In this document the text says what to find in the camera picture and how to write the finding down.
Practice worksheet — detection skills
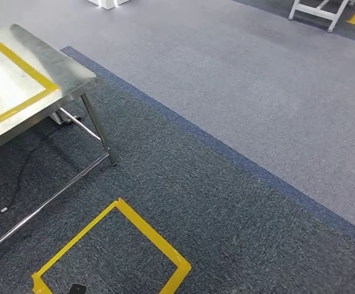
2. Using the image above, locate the stainless steel workbench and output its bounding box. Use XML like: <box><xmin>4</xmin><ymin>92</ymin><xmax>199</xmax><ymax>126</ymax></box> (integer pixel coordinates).
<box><xmin>0</xmin><ymin>23</ymin><xmax>117</xmax><ymax>260</ymax></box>

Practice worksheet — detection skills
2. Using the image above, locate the yellow workbench tape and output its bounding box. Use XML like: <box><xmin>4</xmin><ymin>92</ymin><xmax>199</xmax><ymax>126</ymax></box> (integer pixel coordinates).
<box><xmin>0</xmin><ymin>42</ymin><xmax>60</xmax><ymax>135</ymax></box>

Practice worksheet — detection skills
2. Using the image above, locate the white lit display block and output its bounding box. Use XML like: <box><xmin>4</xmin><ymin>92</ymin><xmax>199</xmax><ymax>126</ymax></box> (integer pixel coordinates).
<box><xmin>87</xmin><ymin>0</ymin><xmax>130</xmax><ymax>10</ymax></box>

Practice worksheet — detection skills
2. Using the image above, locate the black floor cable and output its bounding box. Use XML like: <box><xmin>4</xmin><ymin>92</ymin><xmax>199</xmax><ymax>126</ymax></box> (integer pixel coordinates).
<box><xmin>0</xmin><ymin>115</ymin><xmax>83</xmax><ymax>217</ymax></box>

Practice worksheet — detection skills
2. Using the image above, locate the white frame stand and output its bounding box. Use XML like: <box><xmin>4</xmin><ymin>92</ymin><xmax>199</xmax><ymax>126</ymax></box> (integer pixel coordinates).
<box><xmin>288</xmin><ymin>0</ymin><xmax>350</xmax><ymax>33</ymax></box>

